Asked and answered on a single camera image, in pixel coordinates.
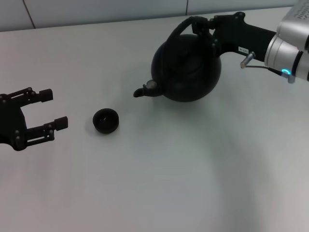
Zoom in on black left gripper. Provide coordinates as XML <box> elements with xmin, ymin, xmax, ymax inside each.
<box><xmin>0</xmin><ymin>87</ymin><xmax>69</xmax><ymax>152</ymax></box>

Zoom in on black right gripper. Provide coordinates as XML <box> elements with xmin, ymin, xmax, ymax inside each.
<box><xmin>191</xmin><ymin>12</ymin><xmax>277</xmax><ymax>63</ymax></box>

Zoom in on black round teapot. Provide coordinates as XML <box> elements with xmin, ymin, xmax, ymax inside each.
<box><xmin>133</xmin><ymin>16</ymin><xmax>222</xmax><ymax>103</ymax></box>

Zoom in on dark brown teacup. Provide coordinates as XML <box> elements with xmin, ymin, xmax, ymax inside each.
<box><xmin>92</xmin><ymin>108</ymin><xmax>120</xmax><ymax>134</ymax></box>

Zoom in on right gripper cable with plug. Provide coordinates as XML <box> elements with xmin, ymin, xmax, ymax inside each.
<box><xmin>240</xmin><ymin>51</ymin><xmax>296</xmax><ymax>84</ymax></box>

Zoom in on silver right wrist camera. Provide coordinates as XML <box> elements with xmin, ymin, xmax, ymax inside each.
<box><xmin>276</xmin><ymin>0</ymin><xmax>309</xmax><ymax>52</ymax></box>

